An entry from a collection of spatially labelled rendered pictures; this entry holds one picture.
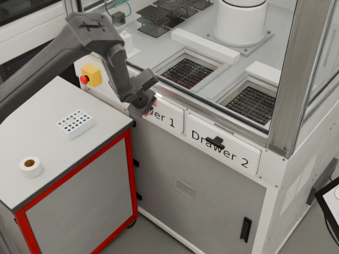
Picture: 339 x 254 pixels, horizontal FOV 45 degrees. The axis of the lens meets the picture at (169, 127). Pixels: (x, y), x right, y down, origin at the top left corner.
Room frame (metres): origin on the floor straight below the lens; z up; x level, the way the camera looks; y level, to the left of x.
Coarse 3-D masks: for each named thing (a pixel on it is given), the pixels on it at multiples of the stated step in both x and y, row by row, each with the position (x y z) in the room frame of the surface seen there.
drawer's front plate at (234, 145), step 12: (192, 120) 1.06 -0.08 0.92; (204, 132) 1.03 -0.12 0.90; (216, 132) 1.00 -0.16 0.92; (204, 144) 1.03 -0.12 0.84; (228, 144) 0.97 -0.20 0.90; (240, 144) 0.94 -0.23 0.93; (228, 156) 0.96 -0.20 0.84; (240, 156) 0.93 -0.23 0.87; (252, 156) 0.91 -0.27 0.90; (240, 168) 0.93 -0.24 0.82; (252, 168) 0.90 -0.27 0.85
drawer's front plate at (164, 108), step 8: (128, 104) 1.27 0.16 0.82; (160, 104) 1.16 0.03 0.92; (168, 104) 1.14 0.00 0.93; (160, 112) 1.16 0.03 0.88; (168, 112) 1.13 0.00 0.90; (176, 112) 1.11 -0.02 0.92; (160, 120) 1.16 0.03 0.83; (168, 120) 1.13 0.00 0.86; (176, 120) 1.11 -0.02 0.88; (176, 128) 1.11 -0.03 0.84
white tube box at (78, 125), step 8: (64, 120) 1.21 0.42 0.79; (72, 120) 1.21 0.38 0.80; (80, 120) 1.20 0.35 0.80; (88, 120) 1.21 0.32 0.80; (56, 128) 1.18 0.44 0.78; (64, 128) 1.16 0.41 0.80; (72, 128) 1.17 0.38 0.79; (80, 128) 1.17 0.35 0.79; (88, 128) 1.20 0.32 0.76; (64, 136) 1.15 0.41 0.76; (72, 136) 1.14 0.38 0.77
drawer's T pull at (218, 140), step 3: (207, 138) 0.98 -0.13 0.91; (210, 138) 0.98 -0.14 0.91; (216, 138) 0.98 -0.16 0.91; (219, 138) 0.98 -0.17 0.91; (207, 141) 0.98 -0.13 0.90; (210, 141) 0.97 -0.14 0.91; (213, 141) 0.97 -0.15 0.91; (216, 141) 0.97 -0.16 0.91; (219, 141) 0.97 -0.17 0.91; (222, 141) 0.97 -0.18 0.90; (213, 144) 0.96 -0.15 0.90; (216, 144) 0.95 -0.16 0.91; (219, 144) 0.95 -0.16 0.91; (219, 147) 0.94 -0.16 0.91; (222, 147) 0.94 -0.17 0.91
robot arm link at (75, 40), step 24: (72, 24) 0.74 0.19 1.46; (96, 24) 0.77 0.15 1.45; (48, 48) 0.72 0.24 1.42; (72, 48) 0.71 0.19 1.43; (96, 48) 0.73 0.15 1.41; (24, 72) 0.70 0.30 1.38; (48, 72) 0.70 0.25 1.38; (0, 96) 0.67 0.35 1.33; (24, 96) 0.68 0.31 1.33; (0, 120) 0.67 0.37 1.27
